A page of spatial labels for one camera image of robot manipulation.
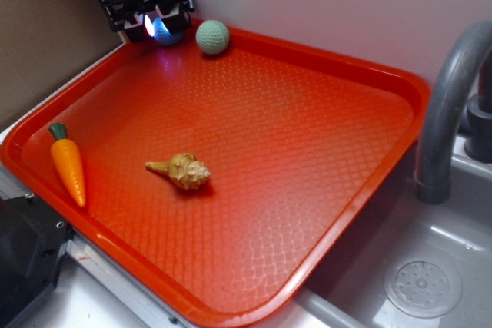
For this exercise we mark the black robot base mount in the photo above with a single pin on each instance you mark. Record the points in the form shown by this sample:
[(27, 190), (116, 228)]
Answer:
[(33, 243)]

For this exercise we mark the grey toy sink basin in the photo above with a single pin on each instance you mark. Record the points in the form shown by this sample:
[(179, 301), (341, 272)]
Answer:
[(347, 288)]

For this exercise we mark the brown cardboard panel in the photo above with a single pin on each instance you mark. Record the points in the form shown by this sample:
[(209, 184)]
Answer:
[(44, 44)]

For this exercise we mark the dark faucet handle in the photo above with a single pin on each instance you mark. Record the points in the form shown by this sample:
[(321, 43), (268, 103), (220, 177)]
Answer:
[(478, 145)]

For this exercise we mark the green textured ball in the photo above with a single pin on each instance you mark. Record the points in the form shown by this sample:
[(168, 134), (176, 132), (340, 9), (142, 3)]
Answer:
[(212, 37)]

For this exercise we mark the grey toy faucet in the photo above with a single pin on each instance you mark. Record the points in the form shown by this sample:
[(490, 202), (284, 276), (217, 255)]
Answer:
[(456, 83)]

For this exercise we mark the orange toy carrot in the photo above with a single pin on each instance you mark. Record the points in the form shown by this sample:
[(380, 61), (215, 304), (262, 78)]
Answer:
[(68, 164)]

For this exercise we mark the round sink drain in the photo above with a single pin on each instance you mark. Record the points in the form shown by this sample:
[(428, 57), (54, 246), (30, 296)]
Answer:
[(422, 285)]

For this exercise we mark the blue textured ball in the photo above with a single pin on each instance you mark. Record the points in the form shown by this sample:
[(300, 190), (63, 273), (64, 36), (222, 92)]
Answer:
[(163, 36)]

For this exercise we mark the red plastic tray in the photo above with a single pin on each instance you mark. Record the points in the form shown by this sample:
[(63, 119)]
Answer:
[(297, 140)]

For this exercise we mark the tan conch seashell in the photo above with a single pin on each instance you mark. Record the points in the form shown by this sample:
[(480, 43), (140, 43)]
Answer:
[(185, 171)]

